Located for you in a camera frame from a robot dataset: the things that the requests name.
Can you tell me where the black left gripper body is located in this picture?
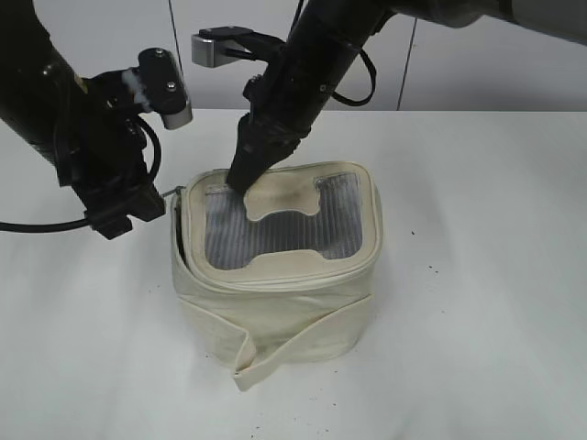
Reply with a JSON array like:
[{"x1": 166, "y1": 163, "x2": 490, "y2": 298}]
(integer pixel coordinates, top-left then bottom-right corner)
[{"x1": 57, "y1": 69, "x2": 165, "y2": 239}]

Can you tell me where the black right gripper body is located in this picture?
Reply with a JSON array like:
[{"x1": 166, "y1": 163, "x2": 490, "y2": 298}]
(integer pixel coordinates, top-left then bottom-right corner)
[{"x1": 237, "y1": 59, "x2": 335, "y2": 159}]

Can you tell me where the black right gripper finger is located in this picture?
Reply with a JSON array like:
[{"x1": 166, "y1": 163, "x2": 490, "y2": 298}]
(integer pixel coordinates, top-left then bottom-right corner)
[{"x1": 227, "y1": 138, "x2": 273, "y2": 189}]

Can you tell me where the metal zipper pull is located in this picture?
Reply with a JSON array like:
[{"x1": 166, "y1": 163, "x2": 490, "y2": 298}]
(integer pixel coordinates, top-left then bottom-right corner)
[{"x1": 161, "y1": 185, "x2": 184, "y2": 198}]

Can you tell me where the cream fabric zipper bag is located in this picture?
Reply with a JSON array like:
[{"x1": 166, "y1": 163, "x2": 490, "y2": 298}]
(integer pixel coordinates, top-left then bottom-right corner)
[{"x1": 171, "y1": 161, "x2": 383, "y2": 391}]

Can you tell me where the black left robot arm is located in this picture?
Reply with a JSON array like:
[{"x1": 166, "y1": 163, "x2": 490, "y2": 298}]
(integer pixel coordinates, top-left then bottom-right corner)
[{"x1": 1, "y1": 1, "x2": 165, "y2": 239}]

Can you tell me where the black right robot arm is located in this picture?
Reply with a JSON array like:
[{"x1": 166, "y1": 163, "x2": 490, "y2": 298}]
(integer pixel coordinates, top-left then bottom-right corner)
[{"x1": 226, "y1": 1, "x2": 586, "y2": 194}]

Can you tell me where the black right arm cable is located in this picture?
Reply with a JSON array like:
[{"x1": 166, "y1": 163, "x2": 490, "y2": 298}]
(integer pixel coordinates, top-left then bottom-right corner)
[{"x1": 332, "y1": 13, "x2": 391, "y2": 105}]

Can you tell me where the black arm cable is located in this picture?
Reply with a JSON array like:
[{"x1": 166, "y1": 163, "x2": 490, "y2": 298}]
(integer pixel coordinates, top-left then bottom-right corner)
[
  {"x1": 0, "y1": 114, "x2": 162, "y2": 233},
  {"x1": 332, "y1": 13, "x2": 391, "y2": 105}
]

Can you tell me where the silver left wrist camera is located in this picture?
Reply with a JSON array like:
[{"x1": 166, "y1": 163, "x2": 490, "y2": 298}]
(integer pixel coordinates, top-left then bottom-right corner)
[{"x1": 138, "y1": 48, "x2": 193, "y2": 130}]

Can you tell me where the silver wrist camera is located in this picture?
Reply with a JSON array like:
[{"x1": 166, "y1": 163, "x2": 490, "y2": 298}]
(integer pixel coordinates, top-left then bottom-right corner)
[
  {"x1": 191, "y1": 26, "x2": 257, "y2": 68},
  {"x1": 138, "y1": 48, "x2": 193, "y2": 130}
]

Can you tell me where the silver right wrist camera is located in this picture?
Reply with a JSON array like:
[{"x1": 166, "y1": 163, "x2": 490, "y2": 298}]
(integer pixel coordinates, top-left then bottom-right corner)
[{"x1": 191, "y1": 26, "x2": 257, "y2": 68}]

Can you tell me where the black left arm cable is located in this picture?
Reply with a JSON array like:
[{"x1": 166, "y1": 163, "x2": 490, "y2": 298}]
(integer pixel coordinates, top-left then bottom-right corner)
[{"x1": 0, "y1": 114, "x2": 162, "y2": 233}]

